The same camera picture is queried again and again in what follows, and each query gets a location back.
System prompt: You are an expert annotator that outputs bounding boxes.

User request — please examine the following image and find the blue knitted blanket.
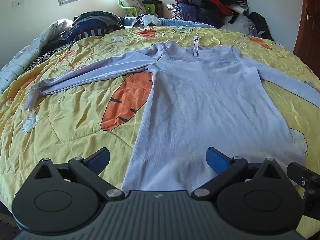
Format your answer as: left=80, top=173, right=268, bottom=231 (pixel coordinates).
left=117, top=16, right=218, bottom=29

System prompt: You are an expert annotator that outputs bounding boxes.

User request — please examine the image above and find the checked cloth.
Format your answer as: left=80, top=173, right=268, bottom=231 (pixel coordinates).
left=167, top=4, right=183, bottom=20

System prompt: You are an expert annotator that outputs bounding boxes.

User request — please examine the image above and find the white crumpled cloth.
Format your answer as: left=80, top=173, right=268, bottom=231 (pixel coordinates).
left=132, top=14, right=162, bottom=28

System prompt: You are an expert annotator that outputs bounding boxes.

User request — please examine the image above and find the brown wooden door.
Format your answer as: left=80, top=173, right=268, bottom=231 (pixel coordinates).
left=292, top=0, right=320, bottom=77

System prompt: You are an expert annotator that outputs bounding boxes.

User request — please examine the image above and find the stack of dark folded clothes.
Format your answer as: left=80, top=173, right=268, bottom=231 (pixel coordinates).
left=66, top=11, right=125, bottom=45

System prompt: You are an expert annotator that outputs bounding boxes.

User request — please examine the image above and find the pale plastic-wrapped bundle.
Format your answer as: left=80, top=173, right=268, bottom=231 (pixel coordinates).
left=225, top=12, right=260, bottom=34

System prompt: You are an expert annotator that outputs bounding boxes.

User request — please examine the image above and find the yellow carrot-print quilt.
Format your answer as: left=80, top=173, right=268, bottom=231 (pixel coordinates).
left=0, top=26, right=320, bottom=205

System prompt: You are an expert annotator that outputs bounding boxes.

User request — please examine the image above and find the white floral quilt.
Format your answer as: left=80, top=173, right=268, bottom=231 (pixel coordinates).
left=0, top=19, right=75, bottom=93

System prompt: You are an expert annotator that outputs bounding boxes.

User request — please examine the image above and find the green plastic chair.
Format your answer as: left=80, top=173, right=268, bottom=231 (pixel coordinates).
left=118, top=0, right=157, bottom=17

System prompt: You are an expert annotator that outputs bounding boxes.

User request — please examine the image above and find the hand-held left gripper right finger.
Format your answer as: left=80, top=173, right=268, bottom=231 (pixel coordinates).
left=191, top=147, right=290, bottom=201

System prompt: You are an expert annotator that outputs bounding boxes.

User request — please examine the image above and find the lavender long-sleeve shirt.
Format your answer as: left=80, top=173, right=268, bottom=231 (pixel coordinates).
left=26, top=41, right=320, bottom=193

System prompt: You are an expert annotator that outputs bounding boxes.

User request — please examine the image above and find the dark navy jacket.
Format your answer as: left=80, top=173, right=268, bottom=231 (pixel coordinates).
left=176, top=0, right=225, bottom=29

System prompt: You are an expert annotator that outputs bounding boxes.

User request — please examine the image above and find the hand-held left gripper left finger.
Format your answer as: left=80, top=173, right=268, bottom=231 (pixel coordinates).
left=32, top=147, right=125, bottom=201

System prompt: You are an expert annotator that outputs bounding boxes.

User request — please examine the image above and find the black bag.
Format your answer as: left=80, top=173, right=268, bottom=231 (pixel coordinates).
left=249, top=12, right=274, bottom=40

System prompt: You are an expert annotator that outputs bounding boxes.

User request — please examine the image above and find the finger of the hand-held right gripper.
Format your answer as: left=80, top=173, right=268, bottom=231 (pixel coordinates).
left=287, top=162, right=320, bottom=187
left=301, top=177, right=320, bottom=218

